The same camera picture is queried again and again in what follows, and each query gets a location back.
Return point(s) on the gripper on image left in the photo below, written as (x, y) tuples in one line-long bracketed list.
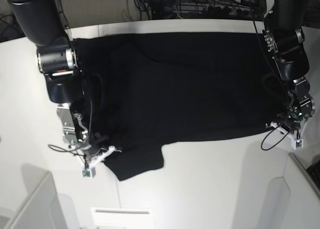
[(95, 151)]

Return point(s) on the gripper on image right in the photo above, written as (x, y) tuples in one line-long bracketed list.
[(295, 128)]

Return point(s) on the black T-shirt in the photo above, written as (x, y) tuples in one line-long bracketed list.
[(154, 89)]

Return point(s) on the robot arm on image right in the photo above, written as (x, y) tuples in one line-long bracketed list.
[(284, 36)]

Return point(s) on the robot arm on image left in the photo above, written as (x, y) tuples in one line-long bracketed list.
[(45, 24)]

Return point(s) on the black keyboard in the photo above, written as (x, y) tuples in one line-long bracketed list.
[(314, 172)]

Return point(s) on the white panel lower left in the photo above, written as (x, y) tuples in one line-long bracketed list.
[(43, 207)]

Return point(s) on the white panel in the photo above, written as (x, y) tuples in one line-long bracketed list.
[(43, 207), (292, 201)]

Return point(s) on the white panel lower right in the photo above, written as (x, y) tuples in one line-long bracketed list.
[(292, 201)]

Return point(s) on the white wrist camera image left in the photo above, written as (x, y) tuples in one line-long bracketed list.
[(88, 172)]

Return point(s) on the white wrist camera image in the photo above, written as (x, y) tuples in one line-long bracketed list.
[(88, 172), (297, 143)]

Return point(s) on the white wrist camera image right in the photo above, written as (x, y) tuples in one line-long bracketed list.
[(297, 143)]

